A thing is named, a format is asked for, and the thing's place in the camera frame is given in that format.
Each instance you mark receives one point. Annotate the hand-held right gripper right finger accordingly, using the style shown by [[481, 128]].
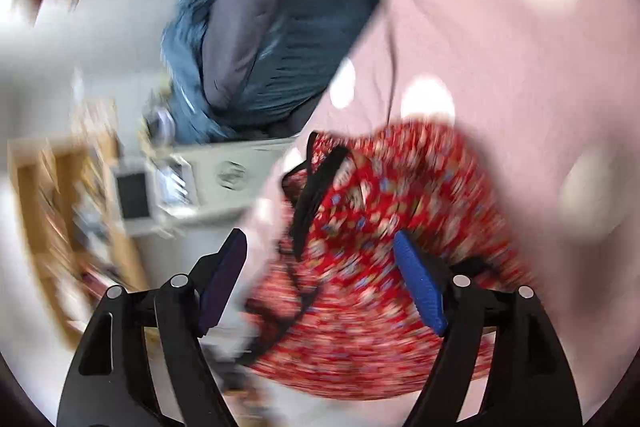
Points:
[[420, 289]]

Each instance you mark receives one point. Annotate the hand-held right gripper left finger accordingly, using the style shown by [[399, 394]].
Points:
[[223, 279]]

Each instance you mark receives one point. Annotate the red floral quilted jacket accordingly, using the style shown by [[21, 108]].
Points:
[[390, 257]]

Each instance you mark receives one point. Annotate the white standing appliance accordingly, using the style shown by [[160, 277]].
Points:
[[240, 172]]

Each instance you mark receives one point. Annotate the wooden shelf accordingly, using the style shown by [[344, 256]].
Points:
[[50, 217]]

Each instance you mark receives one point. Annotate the pink polka dot blanket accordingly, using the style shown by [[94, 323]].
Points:
[[500, 72]]

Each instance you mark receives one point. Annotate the grey duvet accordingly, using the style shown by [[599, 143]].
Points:
[[260, 22]]

